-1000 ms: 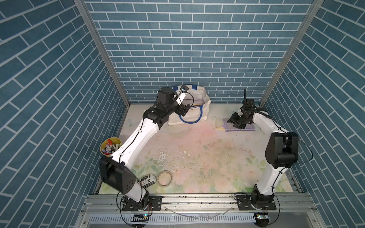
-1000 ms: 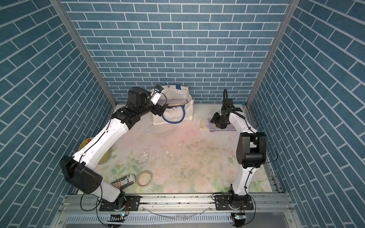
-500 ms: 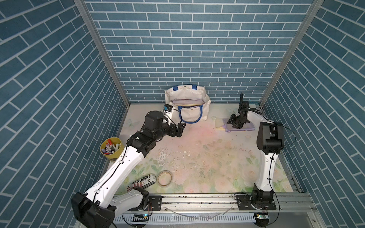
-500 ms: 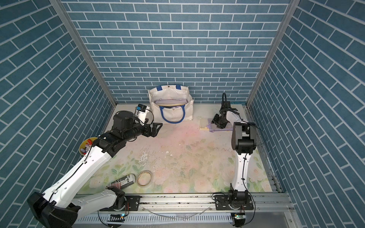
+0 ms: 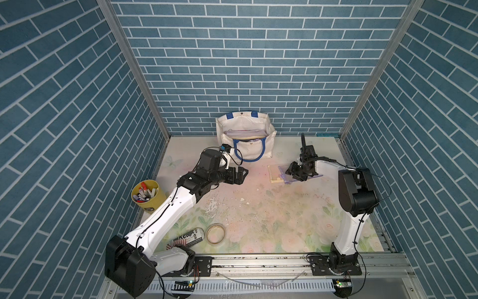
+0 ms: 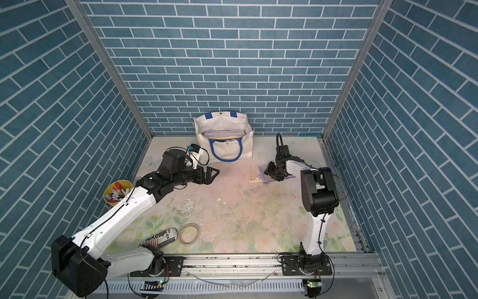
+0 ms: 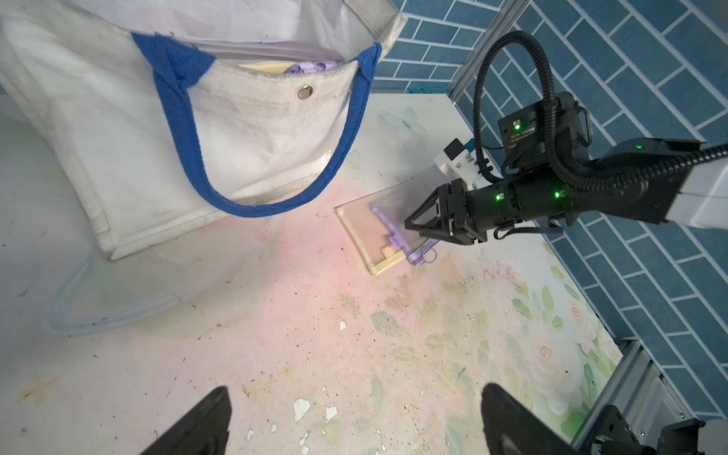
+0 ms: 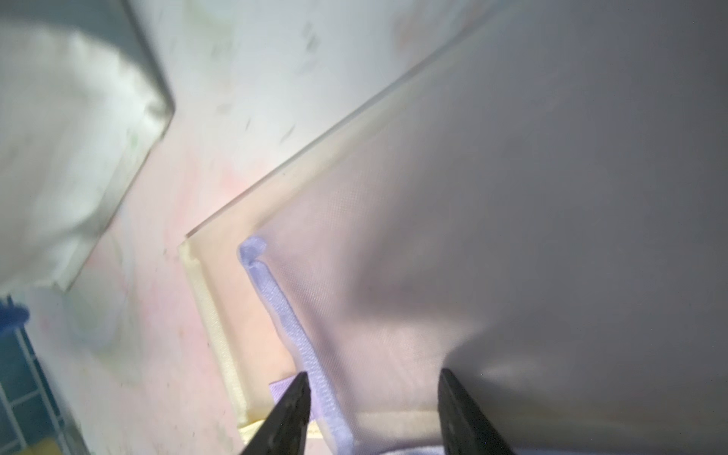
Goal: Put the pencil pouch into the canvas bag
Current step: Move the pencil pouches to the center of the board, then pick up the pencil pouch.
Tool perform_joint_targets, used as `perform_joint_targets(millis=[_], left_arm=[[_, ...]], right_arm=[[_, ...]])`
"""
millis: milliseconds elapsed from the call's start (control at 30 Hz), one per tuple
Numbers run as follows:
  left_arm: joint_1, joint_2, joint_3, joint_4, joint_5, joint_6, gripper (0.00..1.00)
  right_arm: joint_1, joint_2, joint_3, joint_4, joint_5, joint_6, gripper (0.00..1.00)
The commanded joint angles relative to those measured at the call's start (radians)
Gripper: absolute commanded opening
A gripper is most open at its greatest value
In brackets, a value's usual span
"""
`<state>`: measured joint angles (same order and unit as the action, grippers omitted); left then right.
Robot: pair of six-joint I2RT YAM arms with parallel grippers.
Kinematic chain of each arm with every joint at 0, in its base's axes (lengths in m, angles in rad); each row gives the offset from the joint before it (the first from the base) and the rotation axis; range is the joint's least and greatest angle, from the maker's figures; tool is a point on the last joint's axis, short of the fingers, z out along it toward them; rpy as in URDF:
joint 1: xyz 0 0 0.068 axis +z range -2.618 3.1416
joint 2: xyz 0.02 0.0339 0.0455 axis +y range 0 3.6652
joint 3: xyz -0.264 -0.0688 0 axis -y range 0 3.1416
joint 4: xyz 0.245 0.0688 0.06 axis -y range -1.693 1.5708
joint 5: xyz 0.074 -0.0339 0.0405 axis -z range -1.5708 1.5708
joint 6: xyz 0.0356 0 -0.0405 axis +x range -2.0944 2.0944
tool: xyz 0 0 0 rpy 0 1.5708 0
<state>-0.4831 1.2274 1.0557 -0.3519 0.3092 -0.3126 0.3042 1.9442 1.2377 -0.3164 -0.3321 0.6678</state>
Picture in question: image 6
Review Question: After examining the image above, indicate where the yellow trimmed mesh pouch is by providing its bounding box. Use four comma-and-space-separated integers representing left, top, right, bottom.
248, 164, 266, 183

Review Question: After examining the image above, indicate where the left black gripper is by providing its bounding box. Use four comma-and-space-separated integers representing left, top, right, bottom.
171, 163, 220, 187

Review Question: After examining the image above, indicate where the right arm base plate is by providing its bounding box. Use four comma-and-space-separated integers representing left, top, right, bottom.
276, 253, 333, 277

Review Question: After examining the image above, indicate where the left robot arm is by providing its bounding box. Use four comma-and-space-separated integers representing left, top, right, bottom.
51, 148, 220, 297

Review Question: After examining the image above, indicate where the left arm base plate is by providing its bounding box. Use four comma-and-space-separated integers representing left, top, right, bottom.
129, 256, 185, 278

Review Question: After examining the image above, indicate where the white canvas tote bag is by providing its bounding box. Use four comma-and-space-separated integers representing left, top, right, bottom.
194, 112, 254, 163

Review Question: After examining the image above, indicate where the clear tape roll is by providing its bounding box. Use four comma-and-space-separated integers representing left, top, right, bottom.
178, 223, 200, 245

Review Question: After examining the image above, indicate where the yellow cup with markers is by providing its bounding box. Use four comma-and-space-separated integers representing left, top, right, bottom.
103, 179, 133, 206

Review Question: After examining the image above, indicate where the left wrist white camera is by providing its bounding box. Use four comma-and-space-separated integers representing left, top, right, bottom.
186, 143, 204, 169

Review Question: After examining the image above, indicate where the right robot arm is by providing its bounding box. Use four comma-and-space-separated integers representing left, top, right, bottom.
265, 145, 340, 267

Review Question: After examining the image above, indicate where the purple trimmed mesh pouch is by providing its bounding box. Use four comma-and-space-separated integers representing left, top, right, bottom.
202, 129, 246, 140

